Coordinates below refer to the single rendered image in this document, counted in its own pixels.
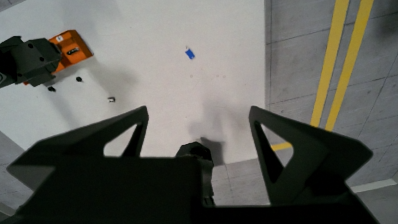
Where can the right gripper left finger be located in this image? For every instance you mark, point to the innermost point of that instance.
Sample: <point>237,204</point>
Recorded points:
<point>91,139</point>

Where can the black aaa battery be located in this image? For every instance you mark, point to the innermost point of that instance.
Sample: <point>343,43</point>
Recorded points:
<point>72,51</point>

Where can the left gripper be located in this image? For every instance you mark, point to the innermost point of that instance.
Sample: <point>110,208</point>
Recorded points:
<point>51,67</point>

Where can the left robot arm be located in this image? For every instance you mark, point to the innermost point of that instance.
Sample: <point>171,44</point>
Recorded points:
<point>27,59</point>

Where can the blue usb stick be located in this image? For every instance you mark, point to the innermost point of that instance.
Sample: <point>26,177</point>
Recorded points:
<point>189,53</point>

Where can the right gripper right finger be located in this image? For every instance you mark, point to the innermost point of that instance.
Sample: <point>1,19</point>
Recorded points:
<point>318,156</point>

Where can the orange rack of bins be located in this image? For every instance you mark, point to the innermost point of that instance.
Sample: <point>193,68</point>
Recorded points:
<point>67,41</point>

